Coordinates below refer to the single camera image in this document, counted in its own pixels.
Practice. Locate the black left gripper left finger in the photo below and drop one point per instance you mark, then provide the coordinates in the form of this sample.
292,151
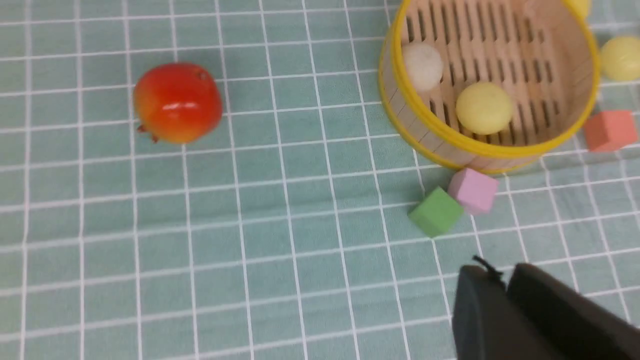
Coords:
486,325

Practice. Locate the red pomegranate toy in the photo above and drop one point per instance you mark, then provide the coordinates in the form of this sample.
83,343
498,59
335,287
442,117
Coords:
177,103

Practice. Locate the green checkered tablecloth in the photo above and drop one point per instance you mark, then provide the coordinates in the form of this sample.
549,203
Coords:
284,232

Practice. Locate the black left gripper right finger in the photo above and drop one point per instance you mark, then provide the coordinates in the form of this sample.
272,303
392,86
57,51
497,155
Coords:
575,326

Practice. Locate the yellow bun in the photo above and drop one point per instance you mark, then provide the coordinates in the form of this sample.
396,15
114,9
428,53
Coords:
484,108
620,58

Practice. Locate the bamboo steamer tray yellow rim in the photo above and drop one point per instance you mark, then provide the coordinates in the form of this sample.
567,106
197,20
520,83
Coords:
541,52

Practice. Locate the pink cube block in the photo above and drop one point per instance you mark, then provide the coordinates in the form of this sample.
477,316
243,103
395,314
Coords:
473,190

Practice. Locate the orange cube block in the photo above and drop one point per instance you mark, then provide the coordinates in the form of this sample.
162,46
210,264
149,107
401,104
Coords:
609,131

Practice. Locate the green cube block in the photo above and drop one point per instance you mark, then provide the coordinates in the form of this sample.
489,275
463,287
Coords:
437,214

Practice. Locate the white bun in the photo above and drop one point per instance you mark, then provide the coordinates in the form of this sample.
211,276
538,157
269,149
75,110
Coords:
423,64

